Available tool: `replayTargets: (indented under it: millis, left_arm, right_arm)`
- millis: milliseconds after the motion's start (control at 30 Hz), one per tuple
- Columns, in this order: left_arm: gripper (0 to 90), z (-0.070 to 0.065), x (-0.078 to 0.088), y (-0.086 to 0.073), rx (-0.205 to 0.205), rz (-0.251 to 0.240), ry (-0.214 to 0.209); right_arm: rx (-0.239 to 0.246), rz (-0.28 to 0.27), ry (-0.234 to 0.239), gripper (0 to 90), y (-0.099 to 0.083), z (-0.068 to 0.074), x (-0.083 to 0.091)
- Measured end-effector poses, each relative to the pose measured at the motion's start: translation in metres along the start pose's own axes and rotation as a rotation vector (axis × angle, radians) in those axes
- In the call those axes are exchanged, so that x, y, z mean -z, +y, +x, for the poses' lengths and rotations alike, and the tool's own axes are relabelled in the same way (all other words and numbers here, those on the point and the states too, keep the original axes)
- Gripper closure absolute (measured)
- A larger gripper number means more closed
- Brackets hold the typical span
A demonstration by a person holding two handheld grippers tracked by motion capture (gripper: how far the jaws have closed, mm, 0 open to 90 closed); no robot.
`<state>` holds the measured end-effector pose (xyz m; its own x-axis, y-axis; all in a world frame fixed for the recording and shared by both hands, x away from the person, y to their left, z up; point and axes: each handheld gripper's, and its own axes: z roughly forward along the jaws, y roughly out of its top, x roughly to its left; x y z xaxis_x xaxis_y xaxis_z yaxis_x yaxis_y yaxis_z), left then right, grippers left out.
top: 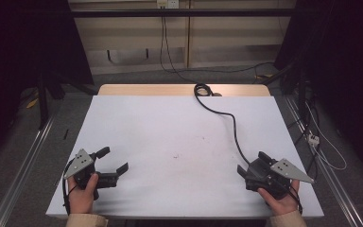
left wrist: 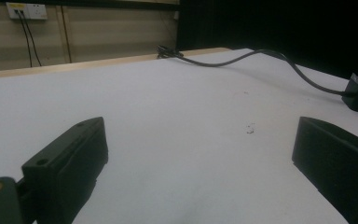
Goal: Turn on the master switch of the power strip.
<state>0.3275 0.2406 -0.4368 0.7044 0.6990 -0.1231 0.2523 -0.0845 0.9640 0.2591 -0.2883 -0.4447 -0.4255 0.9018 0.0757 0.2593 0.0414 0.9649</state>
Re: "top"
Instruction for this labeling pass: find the black curtain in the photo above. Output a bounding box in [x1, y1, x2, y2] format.
[273, 0, 363, 181]
[0, 0, 95, 171]

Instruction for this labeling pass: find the white floor cable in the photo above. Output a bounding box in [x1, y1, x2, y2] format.
[304, 100, 348, 172]

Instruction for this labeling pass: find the white power plug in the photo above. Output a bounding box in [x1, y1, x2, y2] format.
[306, 131, 321, 148]

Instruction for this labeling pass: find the white table cover sheet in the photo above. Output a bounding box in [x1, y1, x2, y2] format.
[45, 95, 325, 220]

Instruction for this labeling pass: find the black floor cable bundle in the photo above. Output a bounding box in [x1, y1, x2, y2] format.
[285, 94, 321, 182]

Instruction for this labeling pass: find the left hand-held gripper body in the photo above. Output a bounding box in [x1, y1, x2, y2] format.
[62, 148, 121, 201]

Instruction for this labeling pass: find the black metal stand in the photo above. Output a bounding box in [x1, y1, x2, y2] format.
[35, 69, 99, 131]
[260, 59, 317, 127]

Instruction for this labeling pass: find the aluminium floor rail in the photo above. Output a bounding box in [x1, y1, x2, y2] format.
[0, 115, 57, 227]
[283, 94, 363, 227]

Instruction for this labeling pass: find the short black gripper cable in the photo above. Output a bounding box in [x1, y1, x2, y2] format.
[61, 159, 78, 217]

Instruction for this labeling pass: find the person's right hand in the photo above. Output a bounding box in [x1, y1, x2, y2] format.
[257, 179, 301, 218]

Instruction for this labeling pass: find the person's left hand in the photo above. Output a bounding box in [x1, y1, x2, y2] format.
[67, 172, 100, 216]

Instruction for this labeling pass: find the long black gripper cable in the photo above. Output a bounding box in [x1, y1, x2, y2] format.
[193, 82, 251, 166]

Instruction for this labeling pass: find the wooden table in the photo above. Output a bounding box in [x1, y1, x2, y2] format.
[97, 83, 271, 97]

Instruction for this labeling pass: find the yellow floor tape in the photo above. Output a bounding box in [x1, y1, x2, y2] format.
[26, 97, 40, 110]

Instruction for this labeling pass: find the black horizontal metal bar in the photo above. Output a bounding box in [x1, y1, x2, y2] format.
[68, 8, 298, 19]

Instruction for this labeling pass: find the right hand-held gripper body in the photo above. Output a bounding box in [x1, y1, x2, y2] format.
[245, 156, 316, 201]

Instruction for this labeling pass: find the white wall socket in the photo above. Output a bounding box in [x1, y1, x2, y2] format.
[156, 0, 181, 9]

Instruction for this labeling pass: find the black wall cable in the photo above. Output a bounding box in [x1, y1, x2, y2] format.
[159, 8, 276, 85]

